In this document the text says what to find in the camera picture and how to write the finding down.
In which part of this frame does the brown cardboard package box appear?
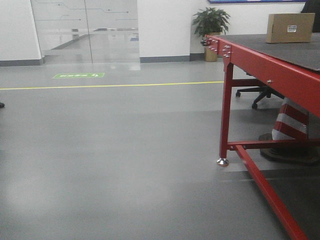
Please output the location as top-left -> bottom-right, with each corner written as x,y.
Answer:
266,13 -> 315,44

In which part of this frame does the green floor sign sticker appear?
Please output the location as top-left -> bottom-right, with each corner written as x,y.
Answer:
53,72 -> 105,79

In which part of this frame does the gold plant pot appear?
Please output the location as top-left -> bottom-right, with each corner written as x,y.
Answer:
203,32 -> 221,62

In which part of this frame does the black office chair base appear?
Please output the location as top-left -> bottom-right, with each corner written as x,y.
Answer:
233,77 -> 285,110

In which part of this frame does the green potted plant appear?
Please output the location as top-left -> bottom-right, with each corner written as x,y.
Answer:
192,7 -> 231,37

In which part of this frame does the frosted glass door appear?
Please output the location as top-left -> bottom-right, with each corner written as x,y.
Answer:
31,0 -> 140,64

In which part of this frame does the red white traffic cone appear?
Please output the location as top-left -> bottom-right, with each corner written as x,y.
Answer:
259,97 -> 320,166

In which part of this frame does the white barcode label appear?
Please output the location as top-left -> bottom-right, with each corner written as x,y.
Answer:
287,25 -> 297,33

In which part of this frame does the red metal table frame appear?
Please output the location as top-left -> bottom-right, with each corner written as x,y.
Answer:
207,35 -> 320,240

